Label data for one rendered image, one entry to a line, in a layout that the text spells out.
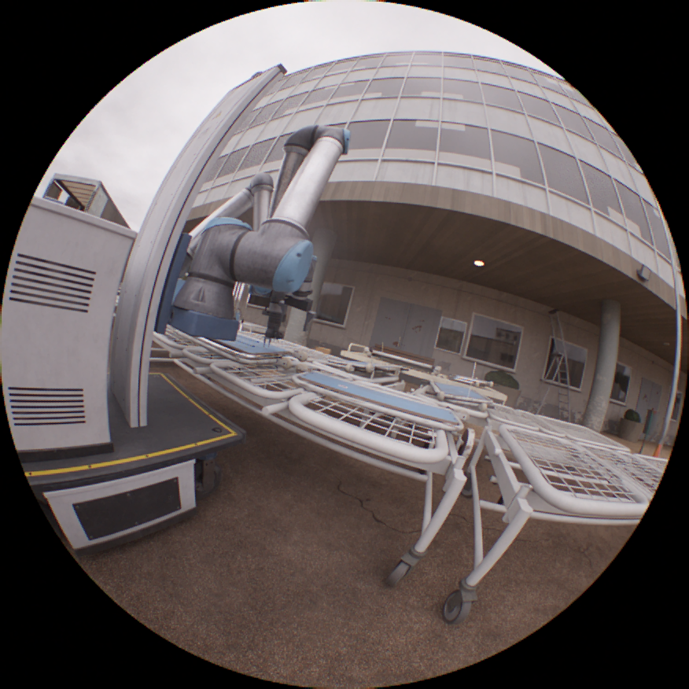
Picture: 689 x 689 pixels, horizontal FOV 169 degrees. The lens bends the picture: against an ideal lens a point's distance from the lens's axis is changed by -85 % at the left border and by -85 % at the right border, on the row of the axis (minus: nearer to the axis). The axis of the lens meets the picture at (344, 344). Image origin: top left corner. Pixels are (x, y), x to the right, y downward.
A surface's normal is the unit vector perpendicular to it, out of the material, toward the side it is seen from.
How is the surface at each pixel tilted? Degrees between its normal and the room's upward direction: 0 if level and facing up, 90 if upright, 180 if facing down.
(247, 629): 0
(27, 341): 90
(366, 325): 90
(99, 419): 90
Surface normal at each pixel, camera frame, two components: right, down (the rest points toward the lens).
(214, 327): 0.90, 0.24
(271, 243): 0.14, -0.15
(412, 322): -0.33, -0.07
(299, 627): 0.25, -0.97
